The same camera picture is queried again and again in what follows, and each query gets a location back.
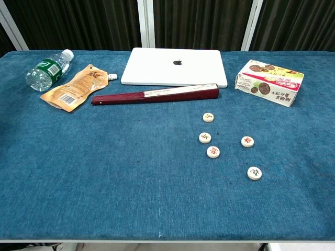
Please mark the dark curtain panel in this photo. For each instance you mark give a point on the dark curtain panel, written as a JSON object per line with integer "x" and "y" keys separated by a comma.
{"x": 199, "y": 23}
{"x": 295, "y": 23}
{"x": 4, "y": 41}
{"x": 78, "y": 23}

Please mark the biscuit box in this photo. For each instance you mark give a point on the biscuit box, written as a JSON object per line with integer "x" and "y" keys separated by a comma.
{"x": 272, "y": 86}

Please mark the white closed laptop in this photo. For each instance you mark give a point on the white closed laptop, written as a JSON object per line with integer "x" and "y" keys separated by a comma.
{"x": 157, "y": 70}

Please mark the blue table cloth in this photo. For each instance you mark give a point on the blue table cloth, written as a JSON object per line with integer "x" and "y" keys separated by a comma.
{"x": 104, "y": 170}

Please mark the dark red folded fan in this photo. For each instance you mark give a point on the dark red folded fan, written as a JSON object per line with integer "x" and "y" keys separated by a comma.
{"x": 117, "y": 98}

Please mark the wooden chess piece red character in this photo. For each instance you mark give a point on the wooden chess piece red character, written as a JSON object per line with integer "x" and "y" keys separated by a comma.
{"x": 213, "y": 152}
{"x": 247, "y": 141}

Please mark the orange spout pouch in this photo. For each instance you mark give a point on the orange spout pouch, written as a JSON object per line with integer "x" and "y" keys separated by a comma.
{"x": 76, "y": 89}

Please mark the white frame post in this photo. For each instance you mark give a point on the white frame post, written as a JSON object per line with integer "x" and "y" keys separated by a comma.
{"x": 251, "y": 26}
{"x": 145, "y": 26}
{"x": 13, "y": 28}

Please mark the clear water bottle green label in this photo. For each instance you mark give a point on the clear water bottle green label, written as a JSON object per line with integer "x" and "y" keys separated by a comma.
{"x": 44, "y": 73}

